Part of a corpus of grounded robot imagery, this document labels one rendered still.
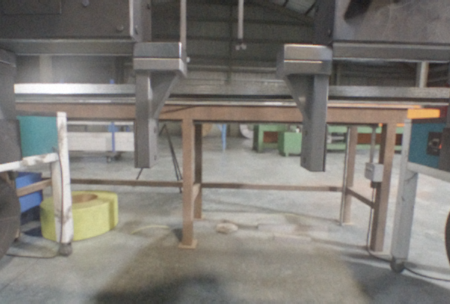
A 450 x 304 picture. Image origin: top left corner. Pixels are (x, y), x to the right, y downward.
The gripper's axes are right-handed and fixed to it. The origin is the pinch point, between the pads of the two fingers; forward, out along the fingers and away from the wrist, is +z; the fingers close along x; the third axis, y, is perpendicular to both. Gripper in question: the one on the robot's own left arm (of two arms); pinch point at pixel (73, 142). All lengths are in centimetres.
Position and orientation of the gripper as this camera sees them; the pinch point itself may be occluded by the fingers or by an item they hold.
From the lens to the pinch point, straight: 25.2
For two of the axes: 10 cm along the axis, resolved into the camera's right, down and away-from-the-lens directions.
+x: -10.0, -0.2, 0.1
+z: -0.2, 9.9, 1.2
